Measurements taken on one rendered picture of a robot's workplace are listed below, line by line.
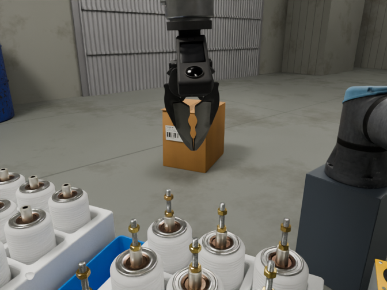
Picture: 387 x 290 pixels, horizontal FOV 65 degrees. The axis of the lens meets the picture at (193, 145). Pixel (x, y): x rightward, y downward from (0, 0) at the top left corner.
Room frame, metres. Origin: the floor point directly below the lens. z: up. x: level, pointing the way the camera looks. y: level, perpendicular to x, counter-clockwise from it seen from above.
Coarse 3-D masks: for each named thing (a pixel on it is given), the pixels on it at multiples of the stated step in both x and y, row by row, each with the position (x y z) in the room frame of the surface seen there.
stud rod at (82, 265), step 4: (80, 264) 0.34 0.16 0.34; (84, 264) 0.34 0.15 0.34; (80, 268) 0.34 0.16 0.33; (84, 268) 0.34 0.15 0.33; (80, 272) 0.34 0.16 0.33; (84, 272) 0.34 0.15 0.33; (84, 280) 0.34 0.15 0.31; (84, 284) 0.34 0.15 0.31; (88, 284) 0.34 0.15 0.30; (84, 288) 0.34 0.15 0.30; (88, 288) 0.34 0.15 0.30
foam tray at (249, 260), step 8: (248, 256) 0.55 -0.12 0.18; (248, 264) 0.52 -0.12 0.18; (248, 272) 0.50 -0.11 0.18; (168, 280) 0.48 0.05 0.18; (248, 280) 0.48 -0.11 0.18; (312, 280) 0.48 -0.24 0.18; (320, 280) 0.48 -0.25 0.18; (104, 288) 0.46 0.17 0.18; (240, 288) 0.46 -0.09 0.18; (248, 288) 0.46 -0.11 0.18; (312, 288) 0.46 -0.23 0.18; (320, 288) 0.46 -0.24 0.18
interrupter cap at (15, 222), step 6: (36, 210) 0.62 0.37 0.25; (42, 210) 0.62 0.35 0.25; (12, 216) 0.59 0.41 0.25; (18, 216) 0.59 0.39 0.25; (36, 216) 0.59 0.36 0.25; (42, 216) 0.59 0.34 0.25; (12, 222) 0.57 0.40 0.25; (18, 222) 0.57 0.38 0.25; (24, 222) 0.57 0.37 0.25; (30, 222) 0.57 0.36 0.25; (36, 222) 0.57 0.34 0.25; (18, 228) 0.55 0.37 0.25
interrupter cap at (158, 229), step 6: (174, 216) 0.59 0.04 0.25; (156, 222) 0.57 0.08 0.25; (162, 222) 0.57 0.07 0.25; (174, 222) 0.57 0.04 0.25; (180, 222) 0.57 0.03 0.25; (156, 228) 0.55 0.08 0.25; (162, 228) 0.55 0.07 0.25; (174, 228) 0.55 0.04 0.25; (180, 228) 0.54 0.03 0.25; (186, 228) 0.54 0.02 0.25; (156, 234) 0.53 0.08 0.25; (162, 234) 0.53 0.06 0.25; (168, 234) 0.53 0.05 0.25; (174, 234) 0.53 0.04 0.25; (180, 234) 0.53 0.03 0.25
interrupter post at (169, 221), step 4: (164, 216) 0.55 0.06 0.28; (172, 216) 0.55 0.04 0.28; (164, 220) 0.55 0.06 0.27; (168, 220) 0.54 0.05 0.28; (172, 220) 0.55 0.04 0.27; (164, 224) 0.55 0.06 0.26; (168, 224) 0.54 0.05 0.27; (172, 224) 0.55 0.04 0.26; (168, 228) 0.54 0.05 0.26; (172, 228) 0.55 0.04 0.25
